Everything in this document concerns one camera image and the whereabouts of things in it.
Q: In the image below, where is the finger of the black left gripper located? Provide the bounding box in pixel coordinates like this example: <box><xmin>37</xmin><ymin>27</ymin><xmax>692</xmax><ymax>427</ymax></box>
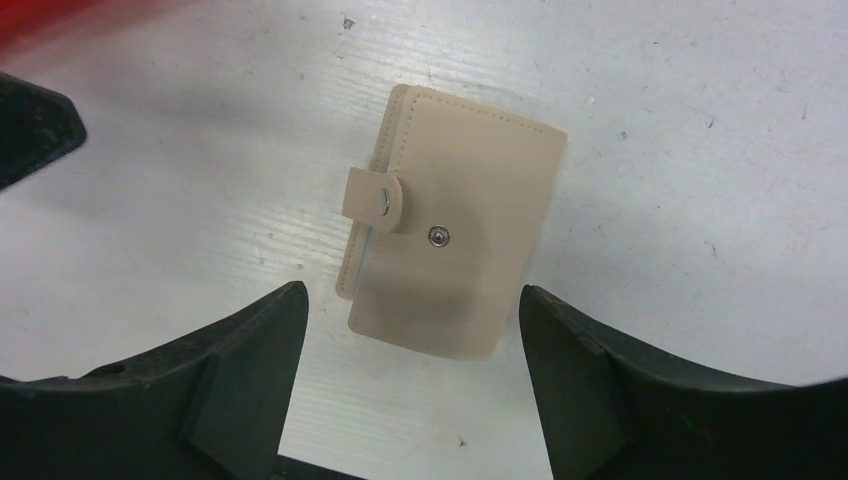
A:
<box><xmin>1</xmin><ymin>72</ymin><xmax>87</xmax><ymax>189</ymax></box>

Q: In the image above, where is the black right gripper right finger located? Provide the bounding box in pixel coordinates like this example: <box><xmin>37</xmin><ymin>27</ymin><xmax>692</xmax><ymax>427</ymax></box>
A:
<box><xmin>519</xmin><ymin>285</ymin><xmax>847</xmax><ymax>479</ymax></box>

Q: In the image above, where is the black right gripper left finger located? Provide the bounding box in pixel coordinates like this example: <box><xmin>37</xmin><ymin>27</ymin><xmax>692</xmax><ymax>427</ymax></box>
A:
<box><xmin>0</xmin><ymin>280</ymin><xmax>311</xmax><ymax>480</ymax></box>

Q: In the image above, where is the red plastic tray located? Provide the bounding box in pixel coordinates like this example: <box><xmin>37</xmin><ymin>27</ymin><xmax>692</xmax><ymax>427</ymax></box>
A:
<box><xmin>0</xmin><ymin>0</ymin><xmax>154</xmax><ymax>54</ymax></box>

